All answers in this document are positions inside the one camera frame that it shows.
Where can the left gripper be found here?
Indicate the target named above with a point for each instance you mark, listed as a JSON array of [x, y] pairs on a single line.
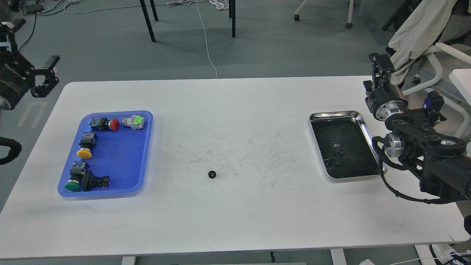
[[17, 74]]

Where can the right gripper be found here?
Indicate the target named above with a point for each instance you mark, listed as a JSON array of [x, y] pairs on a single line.
[[386, 99]]

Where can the small black gear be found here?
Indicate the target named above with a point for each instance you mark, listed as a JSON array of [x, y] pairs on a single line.
[[212, 174], [338, 151]]

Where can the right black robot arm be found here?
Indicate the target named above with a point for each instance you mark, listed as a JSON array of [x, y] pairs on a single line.
[[438, 161]]

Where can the beige cloth on chair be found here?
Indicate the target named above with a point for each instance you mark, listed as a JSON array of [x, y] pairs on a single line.
[[417, 34]]

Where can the steel tray with black mat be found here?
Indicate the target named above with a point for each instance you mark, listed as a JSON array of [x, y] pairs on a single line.
[[349, 130]]

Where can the white office chair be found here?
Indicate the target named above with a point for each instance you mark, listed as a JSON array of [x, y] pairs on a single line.
[[433, 73]]

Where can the blue plastic tray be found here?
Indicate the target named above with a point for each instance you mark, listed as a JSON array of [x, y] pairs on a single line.
[[121, 155]]

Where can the red push button switch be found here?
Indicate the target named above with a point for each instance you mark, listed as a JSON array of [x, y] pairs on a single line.
[[104, 124]]

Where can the yellow push button switch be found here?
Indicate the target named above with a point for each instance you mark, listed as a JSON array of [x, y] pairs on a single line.
[[87, 143]]

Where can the green push button switch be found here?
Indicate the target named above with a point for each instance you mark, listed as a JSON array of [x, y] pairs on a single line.
[[77, 173]]

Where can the green and grey switch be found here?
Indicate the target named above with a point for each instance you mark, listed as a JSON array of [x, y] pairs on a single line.
[[135, 122]]

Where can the black selector switch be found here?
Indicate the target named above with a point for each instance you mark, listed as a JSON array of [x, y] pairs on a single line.
[[91, 181]]

